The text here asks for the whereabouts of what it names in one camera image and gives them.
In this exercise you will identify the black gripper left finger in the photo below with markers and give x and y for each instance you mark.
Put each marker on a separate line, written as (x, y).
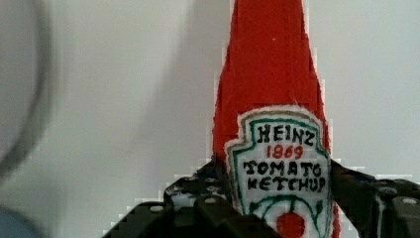
(198, 206)

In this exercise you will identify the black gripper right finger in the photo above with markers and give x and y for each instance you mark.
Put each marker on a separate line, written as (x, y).
(378, 208)

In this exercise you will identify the red felt ketchup bottle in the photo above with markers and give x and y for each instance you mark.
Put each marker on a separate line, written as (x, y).
(270, 133)

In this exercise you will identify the small blue bowl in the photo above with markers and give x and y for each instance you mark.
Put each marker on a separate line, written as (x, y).
(15, 225)

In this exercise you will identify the grey round plate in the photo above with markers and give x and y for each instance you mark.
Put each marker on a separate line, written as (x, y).
(25, 62)

